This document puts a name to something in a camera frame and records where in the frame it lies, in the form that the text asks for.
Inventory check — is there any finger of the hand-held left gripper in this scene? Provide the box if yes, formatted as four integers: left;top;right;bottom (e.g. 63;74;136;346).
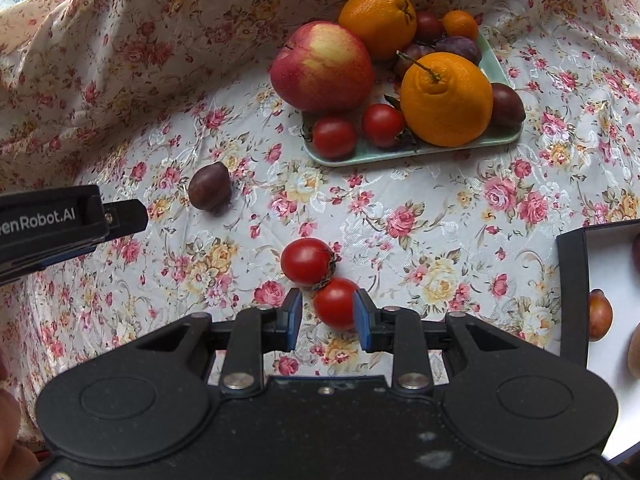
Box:
102;199;148;238

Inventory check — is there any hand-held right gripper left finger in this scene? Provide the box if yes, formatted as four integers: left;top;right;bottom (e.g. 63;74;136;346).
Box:
135;290;304;397

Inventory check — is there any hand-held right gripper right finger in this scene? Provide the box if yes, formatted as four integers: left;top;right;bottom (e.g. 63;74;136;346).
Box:
351;287;517;395

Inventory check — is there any pale green tray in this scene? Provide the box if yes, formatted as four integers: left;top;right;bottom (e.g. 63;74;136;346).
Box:
301;27;524;167

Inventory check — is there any dark blue shallow cardboard box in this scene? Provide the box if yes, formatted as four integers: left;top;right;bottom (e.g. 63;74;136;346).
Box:
556;220;640;466

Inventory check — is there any person's left hand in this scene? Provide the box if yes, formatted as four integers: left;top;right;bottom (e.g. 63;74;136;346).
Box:
0;347;40;480

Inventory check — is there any dark brown plum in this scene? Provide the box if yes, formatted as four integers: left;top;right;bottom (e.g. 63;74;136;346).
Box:
490;82;527;126
188;162;232;211

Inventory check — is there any floral printed cloth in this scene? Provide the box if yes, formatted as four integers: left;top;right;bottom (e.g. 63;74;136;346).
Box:
0;0;640;466

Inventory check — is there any large knobbed orange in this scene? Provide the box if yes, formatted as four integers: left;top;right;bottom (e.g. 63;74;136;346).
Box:
397;50;494;148

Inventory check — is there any reddish orange plum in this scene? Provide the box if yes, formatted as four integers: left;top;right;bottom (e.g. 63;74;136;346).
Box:
589;288;613;342

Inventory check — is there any red yellow apple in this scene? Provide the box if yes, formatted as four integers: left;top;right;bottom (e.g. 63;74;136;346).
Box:
270;21;376;114

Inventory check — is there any brown round fruit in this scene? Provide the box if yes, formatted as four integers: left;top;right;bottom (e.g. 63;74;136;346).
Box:
627;324;640;380

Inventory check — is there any purple plum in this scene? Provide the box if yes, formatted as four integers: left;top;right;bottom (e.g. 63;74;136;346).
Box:
434;36;482;67

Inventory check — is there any dark red plum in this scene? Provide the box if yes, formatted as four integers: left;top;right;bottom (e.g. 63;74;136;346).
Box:
414;10;445;45

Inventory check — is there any small mandarin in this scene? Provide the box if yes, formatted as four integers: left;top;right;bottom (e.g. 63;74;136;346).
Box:
441;10;479;42

